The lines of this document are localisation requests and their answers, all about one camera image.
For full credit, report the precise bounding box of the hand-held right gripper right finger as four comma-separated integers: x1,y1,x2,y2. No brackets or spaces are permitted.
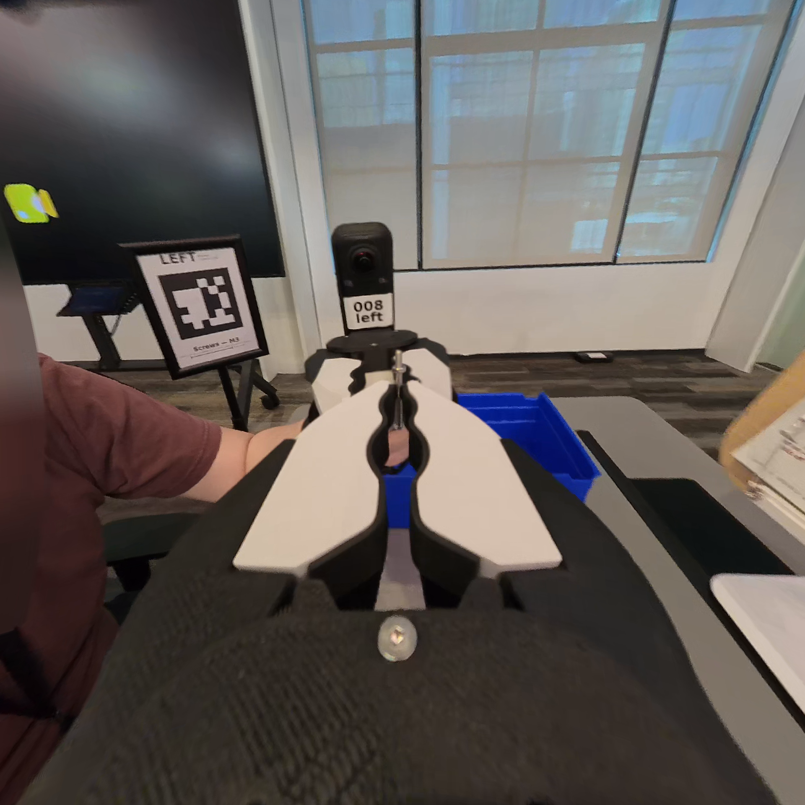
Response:
402,382,564,608

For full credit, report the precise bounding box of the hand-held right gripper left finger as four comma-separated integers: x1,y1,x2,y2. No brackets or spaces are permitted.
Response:
233,382,390,608

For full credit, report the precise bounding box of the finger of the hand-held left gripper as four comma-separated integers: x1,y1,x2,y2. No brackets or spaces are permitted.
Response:
312,353,371,422
404,348,454,401

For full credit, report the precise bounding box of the silver metal bolt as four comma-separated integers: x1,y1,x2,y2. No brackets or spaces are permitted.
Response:
390,350,407,436

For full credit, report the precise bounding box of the large blue plastic bin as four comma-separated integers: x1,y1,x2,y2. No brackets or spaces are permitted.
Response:
382,392,601,530

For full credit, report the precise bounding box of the person's left forearm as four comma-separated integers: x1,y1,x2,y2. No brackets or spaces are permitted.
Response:
217,420,307,501

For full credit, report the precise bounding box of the black sign stand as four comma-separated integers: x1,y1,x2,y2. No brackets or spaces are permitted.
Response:
214,357,281,432

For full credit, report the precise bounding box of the framed marker sign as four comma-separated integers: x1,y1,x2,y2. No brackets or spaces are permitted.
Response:
119,236,270,380

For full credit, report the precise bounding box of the black office chair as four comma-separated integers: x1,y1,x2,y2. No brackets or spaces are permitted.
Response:
101,511,202,623

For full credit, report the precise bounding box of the large window with blinds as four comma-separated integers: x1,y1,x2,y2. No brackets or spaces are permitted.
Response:
302,0,796,270

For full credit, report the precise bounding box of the black desk mat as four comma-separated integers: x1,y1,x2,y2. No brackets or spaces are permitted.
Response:
575,429,805,733

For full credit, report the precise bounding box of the black tablet floor stand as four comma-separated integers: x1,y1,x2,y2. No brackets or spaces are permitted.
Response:
82,311,136,372

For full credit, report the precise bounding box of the dark tablet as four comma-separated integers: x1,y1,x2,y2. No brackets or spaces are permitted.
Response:
58,283,140,317

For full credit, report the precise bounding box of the stack of printed papers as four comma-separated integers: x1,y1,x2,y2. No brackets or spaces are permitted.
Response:
732,402,805,523

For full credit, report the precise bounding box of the white plastic tray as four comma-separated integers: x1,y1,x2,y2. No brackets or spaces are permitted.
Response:
711,572,805,696

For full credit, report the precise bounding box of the large black wall screen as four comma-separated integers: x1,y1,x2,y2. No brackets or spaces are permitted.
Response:
0,0,287,287

